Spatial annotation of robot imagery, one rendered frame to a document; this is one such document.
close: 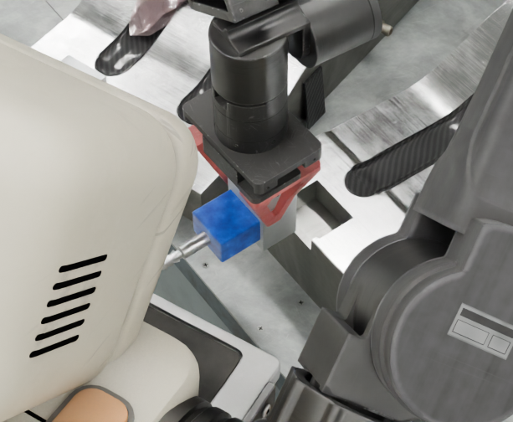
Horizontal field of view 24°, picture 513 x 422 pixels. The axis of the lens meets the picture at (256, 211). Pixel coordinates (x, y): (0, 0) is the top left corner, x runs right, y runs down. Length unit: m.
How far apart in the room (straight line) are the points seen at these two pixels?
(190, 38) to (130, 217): 0.72
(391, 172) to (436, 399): 0.58
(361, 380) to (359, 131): 0.59
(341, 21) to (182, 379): 0.35
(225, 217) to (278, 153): 0.11
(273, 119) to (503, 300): 0.38
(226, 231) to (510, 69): 0.46
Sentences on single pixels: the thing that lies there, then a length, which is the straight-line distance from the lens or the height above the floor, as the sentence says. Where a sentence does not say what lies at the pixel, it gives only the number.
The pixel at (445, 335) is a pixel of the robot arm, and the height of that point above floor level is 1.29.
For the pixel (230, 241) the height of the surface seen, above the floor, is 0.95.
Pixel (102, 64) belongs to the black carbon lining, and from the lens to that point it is 1.27.
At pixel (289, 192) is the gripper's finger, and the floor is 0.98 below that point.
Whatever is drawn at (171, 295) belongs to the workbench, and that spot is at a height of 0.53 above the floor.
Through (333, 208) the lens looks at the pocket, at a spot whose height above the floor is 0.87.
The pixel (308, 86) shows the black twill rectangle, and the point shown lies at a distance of 1.23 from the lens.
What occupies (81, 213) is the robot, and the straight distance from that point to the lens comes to 0.51.
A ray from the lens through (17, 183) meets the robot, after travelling 0.50.
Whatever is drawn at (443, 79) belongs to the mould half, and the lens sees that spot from 1.21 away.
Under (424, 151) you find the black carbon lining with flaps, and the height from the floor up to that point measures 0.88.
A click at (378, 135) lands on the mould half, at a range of 1.16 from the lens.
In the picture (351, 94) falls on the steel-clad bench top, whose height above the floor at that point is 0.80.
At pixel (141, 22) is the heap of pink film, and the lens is 1.28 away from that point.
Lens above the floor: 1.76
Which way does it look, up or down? 53 degrees down
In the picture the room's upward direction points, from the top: straight up
